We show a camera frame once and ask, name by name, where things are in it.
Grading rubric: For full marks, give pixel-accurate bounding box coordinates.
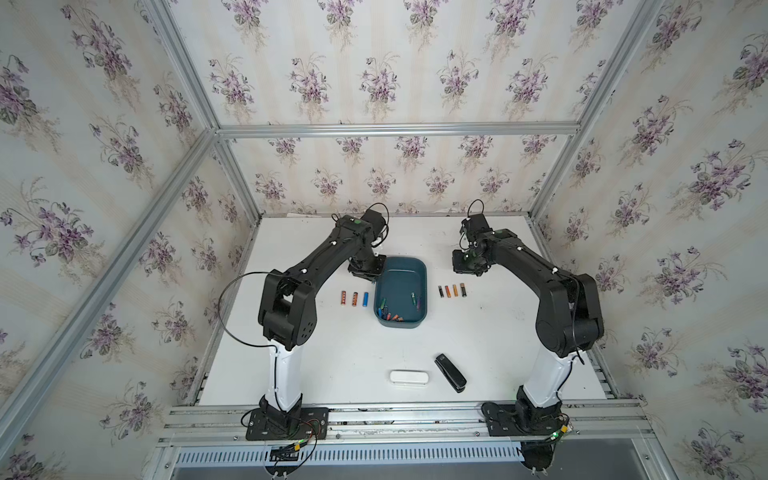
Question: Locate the teal plastic storage box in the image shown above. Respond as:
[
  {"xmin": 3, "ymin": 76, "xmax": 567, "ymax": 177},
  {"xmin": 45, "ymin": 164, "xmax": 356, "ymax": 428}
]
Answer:
[{"xmin": 373, "ymin": 256, "xmax": 428, "ymax": 329}]

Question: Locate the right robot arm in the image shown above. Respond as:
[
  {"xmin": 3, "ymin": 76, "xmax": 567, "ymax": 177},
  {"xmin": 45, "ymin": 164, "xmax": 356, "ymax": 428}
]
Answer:
[{"xmin": 452, "ymin": 213, "xmax": 605, "ymax": 409}]

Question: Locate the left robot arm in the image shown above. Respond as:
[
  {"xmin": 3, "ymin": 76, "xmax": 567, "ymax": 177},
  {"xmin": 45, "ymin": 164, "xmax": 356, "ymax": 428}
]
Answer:
[{"xmin": 258, "ymin": 208, "xmax": 389, "ymax": 420}]

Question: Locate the white eraser case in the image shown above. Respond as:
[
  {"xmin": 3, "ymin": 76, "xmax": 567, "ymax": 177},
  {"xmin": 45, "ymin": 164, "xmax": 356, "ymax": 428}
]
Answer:
[{"xmin": 389, "ymin": 370, "xmax": 430, "ymax": 386}]

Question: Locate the black stapler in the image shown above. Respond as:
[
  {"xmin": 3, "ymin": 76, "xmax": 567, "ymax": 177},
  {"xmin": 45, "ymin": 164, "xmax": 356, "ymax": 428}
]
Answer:
[{"xmin": 434, "ymin": 354, "xmax": 467, "ymax": 393}]

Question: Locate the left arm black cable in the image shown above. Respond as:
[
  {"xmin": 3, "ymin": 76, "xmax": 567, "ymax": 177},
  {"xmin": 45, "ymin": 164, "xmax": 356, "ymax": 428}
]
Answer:
[{"xmin": 217, "ymin": 271, "xmax": 280, "ymax": 349}]

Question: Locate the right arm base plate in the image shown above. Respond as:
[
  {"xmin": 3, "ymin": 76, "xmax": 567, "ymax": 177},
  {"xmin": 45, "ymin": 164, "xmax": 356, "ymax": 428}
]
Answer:
[{"xmin": 480, "ymin": 401, "xmax": 568, "ymax": 438}]

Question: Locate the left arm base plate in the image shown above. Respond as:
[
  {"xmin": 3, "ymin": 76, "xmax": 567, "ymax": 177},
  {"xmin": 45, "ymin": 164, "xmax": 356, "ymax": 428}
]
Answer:
[{"xmin": 241, "ymin": 404, "xmax": 330, "ymax": 441}]

